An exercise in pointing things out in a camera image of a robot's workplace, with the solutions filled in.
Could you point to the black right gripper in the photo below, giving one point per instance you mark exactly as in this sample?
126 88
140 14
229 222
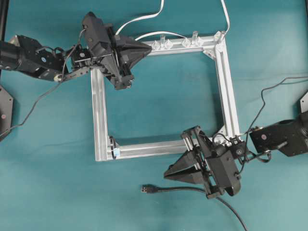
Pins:
205 163

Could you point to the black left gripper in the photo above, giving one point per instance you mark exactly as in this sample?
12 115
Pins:
126 52

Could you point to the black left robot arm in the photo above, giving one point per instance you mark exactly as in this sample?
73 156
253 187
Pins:
28 56

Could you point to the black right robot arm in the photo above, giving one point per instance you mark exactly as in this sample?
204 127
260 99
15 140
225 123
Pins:
290 137

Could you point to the black zip tie loop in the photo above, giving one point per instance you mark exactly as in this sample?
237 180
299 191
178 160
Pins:
113 145

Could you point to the blue tape piece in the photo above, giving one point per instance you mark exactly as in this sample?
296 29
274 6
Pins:
116 152

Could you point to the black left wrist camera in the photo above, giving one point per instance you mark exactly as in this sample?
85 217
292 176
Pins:
96 36

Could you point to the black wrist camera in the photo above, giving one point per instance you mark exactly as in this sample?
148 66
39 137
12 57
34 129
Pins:
96 36
224 169

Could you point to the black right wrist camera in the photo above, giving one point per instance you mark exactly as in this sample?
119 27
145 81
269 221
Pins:
224 169

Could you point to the clear standoff post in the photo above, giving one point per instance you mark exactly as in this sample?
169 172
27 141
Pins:
194 37
162 41

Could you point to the square aluminium extrusion frame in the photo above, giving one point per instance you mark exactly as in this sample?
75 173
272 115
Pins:
212 46

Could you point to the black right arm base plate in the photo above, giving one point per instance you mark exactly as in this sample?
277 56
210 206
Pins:
303 103

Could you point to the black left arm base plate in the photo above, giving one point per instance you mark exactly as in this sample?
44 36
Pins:
6 112

